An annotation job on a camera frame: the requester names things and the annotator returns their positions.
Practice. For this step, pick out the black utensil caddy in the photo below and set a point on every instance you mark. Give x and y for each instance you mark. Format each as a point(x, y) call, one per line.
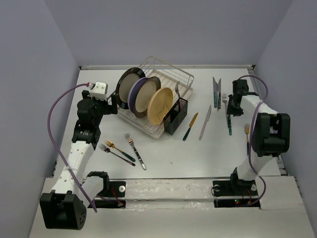
point(175, 116)

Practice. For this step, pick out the dark fork thin handle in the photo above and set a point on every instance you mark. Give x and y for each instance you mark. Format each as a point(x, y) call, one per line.
point(107, 150)

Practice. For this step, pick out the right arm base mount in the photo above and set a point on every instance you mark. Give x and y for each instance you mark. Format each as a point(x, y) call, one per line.
point(235, 192)

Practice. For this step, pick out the knife teal handle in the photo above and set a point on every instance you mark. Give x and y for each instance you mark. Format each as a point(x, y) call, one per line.
point(215, 93)

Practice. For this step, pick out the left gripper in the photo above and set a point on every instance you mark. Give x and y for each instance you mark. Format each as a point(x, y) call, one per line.
point(109, 108)

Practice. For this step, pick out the silver fork perforated handle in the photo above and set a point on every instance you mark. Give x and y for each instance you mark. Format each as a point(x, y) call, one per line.
point(131, 143)

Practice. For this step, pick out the gold knife green handle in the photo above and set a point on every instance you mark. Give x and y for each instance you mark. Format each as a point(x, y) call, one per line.
point(190, 126)

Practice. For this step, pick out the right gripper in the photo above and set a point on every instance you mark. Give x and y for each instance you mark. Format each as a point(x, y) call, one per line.
point(230, 111)

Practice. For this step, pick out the grey brown plate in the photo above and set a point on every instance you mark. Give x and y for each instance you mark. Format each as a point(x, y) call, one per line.
point(144, 94)

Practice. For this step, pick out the gold fork green handle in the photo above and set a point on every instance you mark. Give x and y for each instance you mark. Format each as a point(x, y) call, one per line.
point(111, 145)

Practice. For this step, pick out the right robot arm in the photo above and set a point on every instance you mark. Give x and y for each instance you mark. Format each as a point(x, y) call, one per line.
point(269, 132)

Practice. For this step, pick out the knife dark handle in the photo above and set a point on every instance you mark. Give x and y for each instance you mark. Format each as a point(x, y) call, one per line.
point(219, 95)

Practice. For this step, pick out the silver fork teal handle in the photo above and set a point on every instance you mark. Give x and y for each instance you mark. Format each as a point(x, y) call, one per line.
point(177, 91)

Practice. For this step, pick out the yellow plate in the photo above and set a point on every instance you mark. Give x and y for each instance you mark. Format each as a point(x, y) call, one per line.
point(159, 105)

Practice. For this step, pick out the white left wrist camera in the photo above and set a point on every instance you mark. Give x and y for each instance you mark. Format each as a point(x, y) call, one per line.
point(98, 90)

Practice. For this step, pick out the purple plate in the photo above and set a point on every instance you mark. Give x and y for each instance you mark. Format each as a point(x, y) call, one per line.
point(133, 92)

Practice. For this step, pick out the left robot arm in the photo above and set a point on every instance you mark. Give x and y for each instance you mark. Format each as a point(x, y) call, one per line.
point(65, 206)

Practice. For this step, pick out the black rimmed plate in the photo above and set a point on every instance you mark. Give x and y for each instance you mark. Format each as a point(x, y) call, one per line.
point(124, 85)

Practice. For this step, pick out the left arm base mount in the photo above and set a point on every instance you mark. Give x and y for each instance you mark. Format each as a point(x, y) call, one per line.
point(112, 194)

